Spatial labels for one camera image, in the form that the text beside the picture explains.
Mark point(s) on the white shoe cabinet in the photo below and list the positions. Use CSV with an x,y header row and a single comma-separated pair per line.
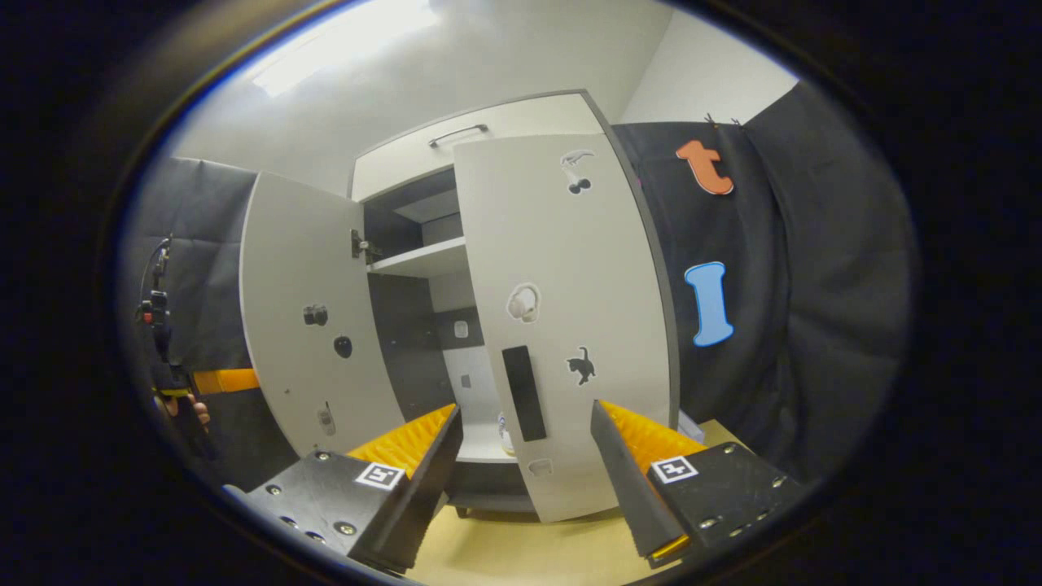
x,y
403,325

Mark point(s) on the white shoe cabinet door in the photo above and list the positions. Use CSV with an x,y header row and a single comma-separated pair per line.
x,y
570,260
301,244

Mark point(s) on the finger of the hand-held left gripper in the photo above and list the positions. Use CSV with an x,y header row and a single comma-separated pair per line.
x,y
232,381

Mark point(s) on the white cabinet shelf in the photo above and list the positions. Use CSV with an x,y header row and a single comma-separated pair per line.
x,y
423,259

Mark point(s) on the white canvas shoe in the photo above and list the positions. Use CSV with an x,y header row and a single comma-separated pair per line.
x,y
506,435

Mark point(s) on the white cabinet drawer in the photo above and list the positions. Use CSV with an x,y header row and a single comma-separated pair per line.
x,y
391,163

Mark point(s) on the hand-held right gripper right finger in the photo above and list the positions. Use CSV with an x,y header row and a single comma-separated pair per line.
x,y
627,488

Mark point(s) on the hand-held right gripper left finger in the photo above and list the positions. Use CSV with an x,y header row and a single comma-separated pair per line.
x,y
427,488

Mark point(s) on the metal door hinge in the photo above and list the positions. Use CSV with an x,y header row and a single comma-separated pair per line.
x,y
360,244

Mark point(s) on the black backdrop cloth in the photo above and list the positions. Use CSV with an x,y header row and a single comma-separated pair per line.
x,y
814,285
203,244

